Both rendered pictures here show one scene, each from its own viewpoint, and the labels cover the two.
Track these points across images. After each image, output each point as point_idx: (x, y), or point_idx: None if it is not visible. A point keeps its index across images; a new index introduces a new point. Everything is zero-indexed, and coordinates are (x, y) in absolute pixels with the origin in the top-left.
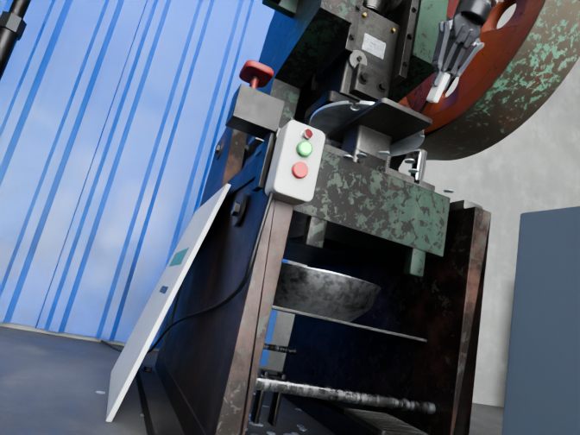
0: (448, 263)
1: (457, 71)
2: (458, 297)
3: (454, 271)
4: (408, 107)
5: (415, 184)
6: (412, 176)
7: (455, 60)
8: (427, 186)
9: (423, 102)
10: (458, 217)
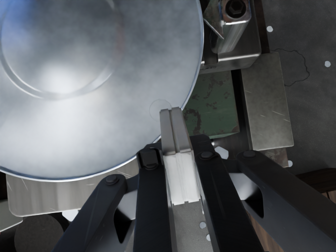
0: (233, 134)
1: (246, 206)
2: (229, 156)
3: (232, 146)
4: None
5: (208, 65)
6: (210, 40)
7: (211, 241)
8: (238, 60)
9: None
10: (247, 140)
